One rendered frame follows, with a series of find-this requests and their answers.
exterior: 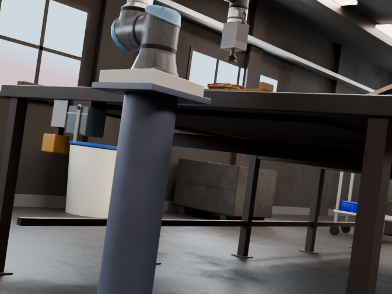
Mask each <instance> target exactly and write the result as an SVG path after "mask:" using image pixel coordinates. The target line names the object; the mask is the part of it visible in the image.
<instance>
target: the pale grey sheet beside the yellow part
mask: <svg viewBox="0 0 392 294"><path fill-rule="evenodd" d="M68 101H69V100H54V108H53V112H52V120H51V126H53V127H64V128H65V122H66V117H67V109H68Z"/></svg>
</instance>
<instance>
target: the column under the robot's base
mask: <svg viewBox="0 0 392 294"><path fill-rule="evenodd" d="M92 88H93V89H97V90H102V91H105V92H110V93H115V94H118V95H123V96H124V102H123V107H122V116H121V124H120V132H119V137H118V145H117V153H116V158H115V166H114V175H113V183H112V188H111V196H110V205H109V209H108V217H107V226H106V234H105V239H104V247H103V255H102V260H101V269H100V276H99V285H98V290H97V294H152V290H153V282H154V277H155V268H156V260H157V255H158V247H159V238H160V230H161V225H162V216H163V208H164V203H165V195H166V186H167V178H168V173H169V164H170V157H171V151H172V143H173V135H174V126H175V121H176V113H177V105H178V103H181V104H203V105H211V99H209V98H206V97H202V96H198V95H195V94H191V93H187V92H183V91H180V90H176V89H172V88H169V87H165V86H161V85H157V84H154V83H118V82H92Z"/></svg>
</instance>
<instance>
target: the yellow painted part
mask: <svg viewBox="0 0 392 294"><path fill-rule="evenodd" d="M68 146H69V136H64V127H55V131H54V134H46V133H45V134H44V136H43V144H42V149H41V150H42V151H45V152H52V153H61V154H67V153H68Z"/></svg>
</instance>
